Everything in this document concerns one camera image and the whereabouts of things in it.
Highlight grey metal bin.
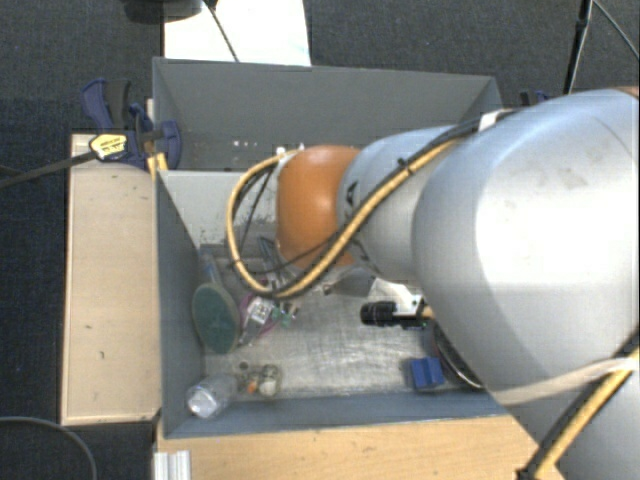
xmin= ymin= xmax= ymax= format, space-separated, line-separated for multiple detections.
xmin=151 ymin=56 xmax=507 ymax=440

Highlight black cylinder on white bracket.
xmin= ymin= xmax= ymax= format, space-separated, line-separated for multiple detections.
xmin=359 ymin=277 xmax=432 ymax=330

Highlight clear plastic bottle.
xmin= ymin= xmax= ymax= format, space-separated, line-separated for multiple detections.
xmin=185 ymin=372 xmax=239 ymax=420

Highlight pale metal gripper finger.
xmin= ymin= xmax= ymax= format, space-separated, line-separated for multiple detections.
xmin=237 ymin=296 xmax=275 ymax=347

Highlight pale wood board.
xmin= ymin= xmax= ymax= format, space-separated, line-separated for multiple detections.
xmin=59 ymin=132 xmax=164 ymax=427

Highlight dark green round disc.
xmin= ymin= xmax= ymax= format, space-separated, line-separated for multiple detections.
xmin=191 ymin=282 xmax=242 ymax=355

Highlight blue ribbed block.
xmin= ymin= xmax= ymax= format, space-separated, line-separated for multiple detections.
xmin=402 ymin=356 xmax=447 ymax=394

